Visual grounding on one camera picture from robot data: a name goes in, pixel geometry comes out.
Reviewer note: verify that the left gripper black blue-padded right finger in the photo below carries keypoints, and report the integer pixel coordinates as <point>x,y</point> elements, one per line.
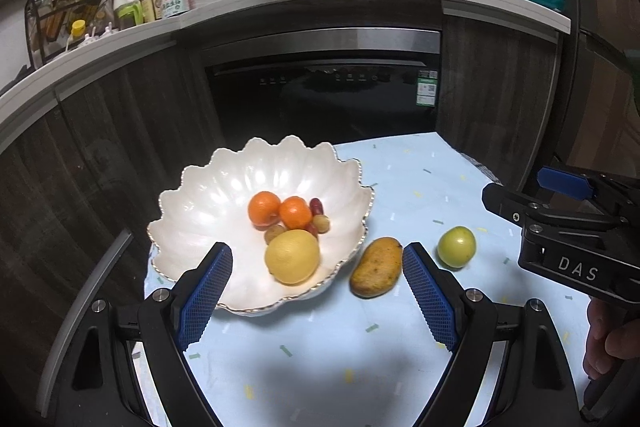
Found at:
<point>534,385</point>

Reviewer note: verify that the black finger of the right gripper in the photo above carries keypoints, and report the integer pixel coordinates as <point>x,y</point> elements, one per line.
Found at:
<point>513,206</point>

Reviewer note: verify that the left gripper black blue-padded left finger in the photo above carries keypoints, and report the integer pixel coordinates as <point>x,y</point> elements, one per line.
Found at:
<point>96,384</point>

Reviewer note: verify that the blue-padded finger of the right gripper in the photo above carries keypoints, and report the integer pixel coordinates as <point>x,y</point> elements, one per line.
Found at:
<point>573,185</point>

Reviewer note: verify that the green round fruit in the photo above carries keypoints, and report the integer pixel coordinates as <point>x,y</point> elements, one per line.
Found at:
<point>457,247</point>

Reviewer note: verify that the yellow lemon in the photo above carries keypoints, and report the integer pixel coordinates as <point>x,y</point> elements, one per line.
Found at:
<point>292,257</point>

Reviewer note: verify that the person's right hand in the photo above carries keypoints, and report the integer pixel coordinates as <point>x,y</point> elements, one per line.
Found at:
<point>608,340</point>

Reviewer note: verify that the yellow-brown mango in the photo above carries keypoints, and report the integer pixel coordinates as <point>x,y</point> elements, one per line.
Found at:
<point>378,269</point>

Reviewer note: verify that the green energy label sticker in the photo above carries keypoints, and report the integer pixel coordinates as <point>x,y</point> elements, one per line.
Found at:
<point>426,87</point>

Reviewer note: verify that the tan longan fruit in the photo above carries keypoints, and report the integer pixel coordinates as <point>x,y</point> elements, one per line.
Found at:
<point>321,223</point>

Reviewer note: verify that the red grape upper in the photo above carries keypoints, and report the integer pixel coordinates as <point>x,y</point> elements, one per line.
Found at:
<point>316,206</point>

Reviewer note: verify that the red grape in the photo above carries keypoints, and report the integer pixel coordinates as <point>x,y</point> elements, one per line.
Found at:
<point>312,229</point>
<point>316,206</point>

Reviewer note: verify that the red grape lower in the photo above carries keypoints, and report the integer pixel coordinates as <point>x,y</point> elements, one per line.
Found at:
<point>312,229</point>

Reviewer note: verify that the white scalloped ceramic bowl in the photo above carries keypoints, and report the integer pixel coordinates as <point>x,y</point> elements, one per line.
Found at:
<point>210,206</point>

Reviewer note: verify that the orange mandarin right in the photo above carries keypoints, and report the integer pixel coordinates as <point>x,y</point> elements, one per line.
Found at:
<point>295,213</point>

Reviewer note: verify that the orange mandarin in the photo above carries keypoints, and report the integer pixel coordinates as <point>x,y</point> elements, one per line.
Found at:
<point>264,209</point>
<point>295,213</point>

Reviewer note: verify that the brown longan behind lemon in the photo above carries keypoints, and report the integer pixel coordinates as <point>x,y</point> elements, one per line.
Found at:
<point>273,232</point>

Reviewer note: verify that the orange mandarin left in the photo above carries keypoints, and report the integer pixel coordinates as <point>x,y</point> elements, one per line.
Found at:
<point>264,209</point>

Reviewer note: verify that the black wire spice rack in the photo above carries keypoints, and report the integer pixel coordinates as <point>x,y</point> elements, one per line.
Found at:
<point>55,26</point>

